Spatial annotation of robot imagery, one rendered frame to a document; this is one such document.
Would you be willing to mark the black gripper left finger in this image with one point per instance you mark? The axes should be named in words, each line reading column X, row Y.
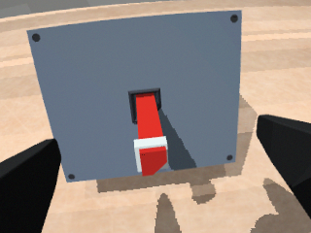
column 27, row 185

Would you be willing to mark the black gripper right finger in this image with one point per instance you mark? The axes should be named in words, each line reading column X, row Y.
column 287, row 143

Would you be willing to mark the grey sloped panel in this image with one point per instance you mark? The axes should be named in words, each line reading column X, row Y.
column 89, row 73

